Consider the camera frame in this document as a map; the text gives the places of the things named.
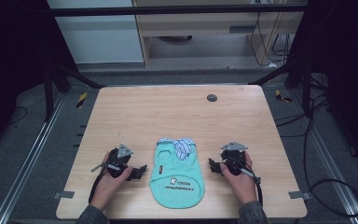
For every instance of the person's right hand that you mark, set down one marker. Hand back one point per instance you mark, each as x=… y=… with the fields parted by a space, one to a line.
x=240 y=186

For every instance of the white cabinet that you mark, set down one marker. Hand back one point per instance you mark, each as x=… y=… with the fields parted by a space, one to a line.
x=99 y=40

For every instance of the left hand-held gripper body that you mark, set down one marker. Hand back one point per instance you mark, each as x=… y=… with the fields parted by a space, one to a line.
x=120 y=157

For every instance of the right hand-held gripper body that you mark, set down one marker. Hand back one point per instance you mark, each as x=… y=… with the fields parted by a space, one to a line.
x=233 y=157

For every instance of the grey metal table bracket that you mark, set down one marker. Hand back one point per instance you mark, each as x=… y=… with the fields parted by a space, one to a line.
x=63 y=195
x=299 y=195

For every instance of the aluminium floor rail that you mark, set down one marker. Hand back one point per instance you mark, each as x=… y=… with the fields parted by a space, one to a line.
x=28 y=161
x=329 y=155

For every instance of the yellow black striped tape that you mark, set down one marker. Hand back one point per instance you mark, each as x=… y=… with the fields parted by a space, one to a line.
x=81 y=100
x=282 y=96

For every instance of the black horizontal frame bar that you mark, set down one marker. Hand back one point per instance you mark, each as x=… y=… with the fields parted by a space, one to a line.
x=167 y=11

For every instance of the grey round table grommet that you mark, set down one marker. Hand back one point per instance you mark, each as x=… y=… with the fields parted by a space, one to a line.
x=212 y=98

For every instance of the black frame strut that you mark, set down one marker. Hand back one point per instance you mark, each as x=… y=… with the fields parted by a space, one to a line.
x=74 y=76
x=286 y=73

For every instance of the person's left hand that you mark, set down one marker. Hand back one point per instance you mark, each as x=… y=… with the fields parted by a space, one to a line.
x=108 y=186

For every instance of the teal pet shirt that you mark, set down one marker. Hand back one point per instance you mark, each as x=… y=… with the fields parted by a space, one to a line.
x=177 y=180

